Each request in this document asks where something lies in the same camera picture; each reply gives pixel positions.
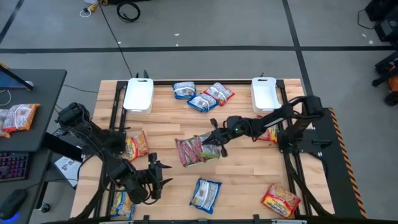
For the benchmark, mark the white plastic bin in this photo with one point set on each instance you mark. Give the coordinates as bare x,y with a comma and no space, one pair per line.
265,96
138,96
203,161

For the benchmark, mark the white printed box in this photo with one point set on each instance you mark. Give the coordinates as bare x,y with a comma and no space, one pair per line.
66,168

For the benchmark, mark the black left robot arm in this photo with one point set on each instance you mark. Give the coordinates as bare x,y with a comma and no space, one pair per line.
102,149

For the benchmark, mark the black office desk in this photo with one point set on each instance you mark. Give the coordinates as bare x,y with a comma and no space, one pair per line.
46,93

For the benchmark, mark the blue Maruchan noodle pack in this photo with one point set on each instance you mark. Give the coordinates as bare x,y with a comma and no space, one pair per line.
184,91
205,194
121,207
202,102

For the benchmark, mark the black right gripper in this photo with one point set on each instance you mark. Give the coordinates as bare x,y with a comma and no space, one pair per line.
231,127

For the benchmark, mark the black wheeled cart base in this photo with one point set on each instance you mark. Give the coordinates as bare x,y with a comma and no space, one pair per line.
387,67

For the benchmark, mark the black computer monitor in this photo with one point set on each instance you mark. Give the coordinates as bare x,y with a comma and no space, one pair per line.
9,81

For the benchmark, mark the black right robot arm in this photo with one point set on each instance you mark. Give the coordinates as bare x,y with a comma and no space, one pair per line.
255,124

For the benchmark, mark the black metal table frame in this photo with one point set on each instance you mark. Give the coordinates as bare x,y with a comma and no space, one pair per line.
161,82

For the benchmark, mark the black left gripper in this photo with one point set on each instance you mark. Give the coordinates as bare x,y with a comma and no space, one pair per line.
152,179

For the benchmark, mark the black equipment case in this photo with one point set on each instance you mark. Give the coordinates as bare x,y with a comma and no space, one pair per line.
385,28

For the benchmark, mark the black backlit keyboard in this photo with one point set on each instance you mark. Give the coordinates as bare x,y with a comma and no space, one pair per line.
12,166

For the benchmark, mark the black desk caster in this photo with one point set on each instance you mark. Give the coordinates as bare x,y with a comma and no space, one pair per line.
45,208

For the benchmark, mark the red Maruchan noodle pack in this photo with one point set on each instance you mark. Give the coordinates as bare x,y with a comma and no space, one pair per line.
138,145
280,200
219,93
273,133

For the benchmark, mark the black computer mouse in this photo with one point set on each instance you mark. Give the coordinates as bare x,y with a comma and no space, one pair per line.
12,202

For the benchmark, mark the black platform with hazard stripe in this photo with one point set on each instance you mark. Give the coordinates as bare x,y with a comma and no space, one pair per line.
339,174

